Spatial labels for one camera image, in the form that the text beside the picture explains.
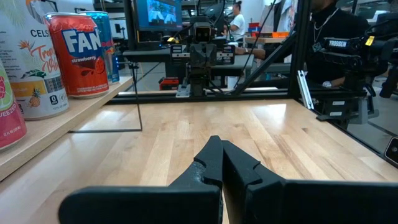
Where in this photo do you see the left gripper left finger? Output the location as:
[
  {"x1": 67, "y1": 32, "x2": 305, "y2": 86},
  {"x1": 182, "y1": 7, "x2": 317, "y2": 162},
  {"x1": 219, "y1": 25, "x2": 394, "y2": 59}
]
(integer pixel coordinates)
[{"x1": 58, "y1": 135, "x2": 224, "y2": 224}]

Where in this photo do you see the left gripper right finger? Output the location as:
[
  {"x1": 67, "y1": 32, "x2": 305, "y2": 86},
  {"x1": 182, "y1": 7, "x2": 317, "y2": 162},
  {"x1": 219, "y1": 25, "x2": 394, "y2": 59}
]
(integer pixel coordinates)
[{"x1": 222, "y1": 139, "x2": 398, "y2": 224}]

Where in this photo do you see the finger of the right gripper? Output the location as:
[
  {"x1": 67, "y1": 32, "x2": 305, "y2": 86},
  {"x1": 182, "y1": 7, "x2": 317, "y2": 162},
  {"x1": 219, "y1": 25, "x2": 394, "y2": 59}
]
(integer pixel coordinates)
[
  {"x1": 190, "y1": 43, "x2": 204, "y2": 68},
  {"x1": 203, "y1": 43, "x2": 217, "y2": 68}
]

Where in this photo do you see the slim silver blue can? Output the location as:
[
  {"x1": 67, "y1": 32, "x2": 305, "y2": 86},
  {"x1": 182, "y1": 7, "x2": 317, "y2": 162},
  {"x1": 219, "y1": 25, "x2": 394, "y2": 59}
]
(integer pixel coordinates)
[{"x1": 79, "y1": 11, "x2": 121, "y2": 85}]

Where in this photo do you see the red Fanta strawberry can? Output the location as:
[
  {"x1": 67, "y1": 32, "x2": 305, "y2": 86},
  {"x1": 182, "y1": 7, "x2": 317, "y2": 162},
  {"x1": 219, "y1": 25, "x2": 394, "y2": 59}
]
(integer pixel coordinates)
[{"x1": 45, "y1": 12, "x2": 110, "y2": 100}]

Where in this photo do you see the tall white Celsius can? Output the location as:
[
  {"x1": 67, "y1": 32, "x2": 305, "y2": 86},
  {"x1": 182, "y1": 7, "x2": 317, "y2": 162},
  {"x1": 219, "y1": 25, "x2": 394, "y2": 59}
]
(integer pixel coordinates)
[{"x1": 0, "y1": 0, "x2": 70, "y2": 121}]

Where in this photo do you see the wooden shelf with black legs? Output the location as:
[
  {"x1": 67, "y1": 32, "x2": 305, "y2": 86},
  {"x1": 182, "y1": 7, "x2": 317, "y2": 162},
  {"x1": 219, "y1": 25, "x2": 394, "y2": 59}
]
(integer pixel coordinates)
[{"x1": 0, "y1": 61, "x2": 144, "y2": 182}]

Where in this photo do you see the red and black box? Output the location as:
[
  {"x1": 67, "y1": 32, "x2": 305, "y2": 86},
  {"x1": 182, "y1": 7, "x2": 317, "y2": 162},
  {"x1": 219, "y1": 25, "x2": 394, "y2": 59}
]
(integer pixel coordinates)
[{"x1": 158, "y1": 77, "x2": 180, "y2": 91}]

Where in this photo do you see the grey desk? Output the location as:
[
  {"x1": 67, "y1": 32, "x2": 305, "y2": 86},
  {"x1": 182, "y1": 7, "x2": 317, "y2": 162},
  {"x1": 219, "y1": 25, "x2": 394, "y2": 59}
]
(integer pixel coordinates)
[{"x1": 123, "y1": 48, "x2": 249, "y2": 88}]

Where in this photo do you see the person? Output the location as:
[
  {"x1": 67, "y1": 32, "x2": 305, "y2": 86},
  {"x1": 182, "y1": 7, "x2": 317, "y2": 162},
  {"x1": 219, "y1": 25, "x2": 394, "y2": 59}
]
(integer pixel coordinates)
[
  {"x1": 234, "y1": 0, "x2": 371, "y2": 90},
  {"x1": 222, "y1": 0, "x2": 247, "y2": 43}
]

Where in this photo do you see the grey monitor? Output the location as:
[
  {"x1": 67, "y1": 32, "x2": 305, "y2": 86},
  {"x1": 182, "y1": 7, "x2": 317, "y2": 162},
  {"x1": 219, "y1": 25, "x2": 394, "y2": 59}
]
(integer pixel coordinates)
[{"x1": 133, "y1": 0, "x2": 184, "y2": 32}]

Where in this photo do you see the black diagonal strut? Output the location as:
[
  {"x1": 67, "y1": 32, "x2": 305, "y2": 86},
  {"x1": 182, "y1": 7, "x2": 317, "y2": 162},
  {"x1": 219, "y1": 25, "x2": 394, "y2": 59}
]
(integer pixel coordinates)
[{"x1": 233, "y1": 29, "x2": 298, "y2": 96}]

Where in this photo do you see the wooden desk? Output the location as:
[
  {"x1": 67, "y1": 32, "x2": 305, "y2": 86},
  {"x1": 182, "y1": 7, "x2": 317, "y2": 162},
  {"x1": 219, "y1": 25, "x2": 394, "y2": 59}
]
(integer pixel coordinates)
[{"x1": 244, "y1": 36, "x2": 289, "y2": 45}]

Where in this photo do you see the orange box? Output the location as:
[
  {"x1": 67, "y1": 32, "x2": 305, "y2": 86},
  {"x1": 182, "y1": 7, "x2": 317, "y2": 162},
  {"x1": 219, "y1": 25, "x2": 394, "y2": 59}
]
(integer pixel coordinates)
[{"x1": 260, "y1": 30, "x2": 290, "y2": 39}]

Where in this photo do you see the black box with pale face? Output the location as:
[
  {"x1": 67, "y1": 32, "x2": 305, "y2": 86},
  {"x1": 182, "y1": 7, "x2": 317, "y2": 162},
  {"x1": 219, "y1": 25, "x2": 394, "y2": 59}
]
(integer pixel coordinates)
[{"x1": 384, "y1": 136, "x2": 398, "y2": 165}]

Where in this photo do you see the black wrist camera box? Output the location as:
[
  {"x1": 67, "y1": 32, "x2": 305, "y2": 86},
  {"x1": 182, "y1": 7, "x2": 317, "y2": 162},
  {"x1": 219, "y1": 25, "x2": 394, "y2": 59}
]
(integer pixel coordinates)
[{"x1": 192, "y1": 21, "x2": 214, "y2": 44}]

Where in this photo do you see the black metal rail frame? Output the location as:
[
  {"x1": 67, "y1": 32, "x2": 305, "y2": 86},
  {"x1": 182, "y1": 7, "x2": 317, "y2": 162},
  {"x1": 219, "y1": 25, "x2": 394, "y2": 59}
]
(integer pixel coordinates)
[{"x1": 107, "y1": 0, "x2": 398, "y2": 170}]

